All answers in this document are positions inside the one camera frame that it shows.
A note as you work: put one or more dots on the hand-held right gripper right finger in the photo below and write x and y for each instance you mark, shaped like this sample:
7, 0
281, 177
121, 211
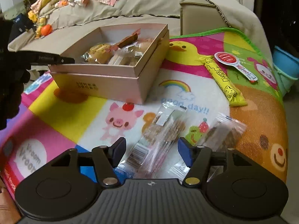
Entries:
185, 152

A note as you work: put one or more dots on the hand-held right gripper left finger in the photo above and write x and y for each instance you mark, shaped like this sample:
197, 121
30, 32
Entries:
119, 154

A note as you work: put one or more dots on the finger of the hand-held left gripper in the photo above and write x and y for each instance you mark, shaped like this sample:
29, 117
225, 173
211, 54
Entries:
51, 60

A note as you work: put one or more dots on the clear nut bar packet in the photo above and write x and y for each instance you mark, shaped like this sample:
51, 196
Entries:
222, 133
161, 130

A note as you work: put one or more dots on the bread bun clear packet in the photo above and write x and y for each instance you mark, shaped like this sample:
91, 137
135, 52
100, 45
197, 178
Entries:
99, 52

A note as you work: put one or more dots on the pink cardboard box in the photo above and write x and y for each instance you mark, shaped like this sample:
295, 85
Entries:
105, 86

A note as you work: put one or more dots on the red snack packet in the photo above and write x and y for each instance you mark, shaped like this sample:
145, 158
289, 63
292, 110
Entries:
129, 39

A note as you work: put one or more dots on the orange ball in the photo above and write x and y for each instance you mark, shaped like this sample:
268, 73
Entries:
46, 30

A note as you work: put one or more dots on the dark blue bag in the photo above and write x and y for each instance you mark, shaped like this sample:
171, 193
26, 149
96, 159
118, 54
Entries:
22, 22

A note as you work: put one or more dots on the colourful cartoon play mat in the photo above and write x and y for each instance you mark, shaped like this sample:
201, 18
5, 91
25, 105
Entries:
88, 112

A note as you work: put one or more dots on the small orange plush toy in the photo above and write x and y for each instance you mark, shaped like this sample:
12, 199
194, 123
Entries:
62, 2

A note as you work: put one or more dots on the pale pastry clear packet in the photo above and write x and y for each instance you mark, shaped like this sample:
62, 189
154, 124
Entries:
123, 57

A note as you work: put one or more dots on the yellow snack stick packet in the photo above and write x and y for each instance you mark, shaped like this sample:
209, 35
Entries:
224, 81

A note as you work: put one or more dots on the round pastry clear packet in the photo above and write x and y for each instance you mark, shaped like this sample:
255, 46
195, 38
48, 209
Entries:
144, 44

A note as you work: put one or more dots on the red white paddle-shaped packet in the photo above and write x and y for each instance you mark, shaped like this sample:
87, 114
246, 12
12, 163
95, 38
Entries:
225, 58

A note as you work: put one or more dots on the beige covered sofa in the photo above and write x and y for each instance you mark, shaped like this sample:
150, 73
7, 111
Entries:
140, 7

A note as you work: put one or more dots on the teal plastic basin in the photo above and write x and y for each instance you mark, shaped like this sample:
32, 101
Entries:
289, 84

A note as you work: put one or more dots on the blue plastic basin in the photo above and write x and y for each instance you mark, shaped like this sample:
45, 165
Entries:
287, 58

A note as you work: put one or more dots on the beige fringed blanket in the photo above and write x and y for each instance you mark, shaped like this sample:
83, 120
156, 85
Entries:
247, 21

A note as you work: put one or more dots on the dark glass door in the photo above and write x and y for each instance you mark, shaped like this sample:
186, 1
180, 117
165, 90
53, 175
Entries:
280, 9

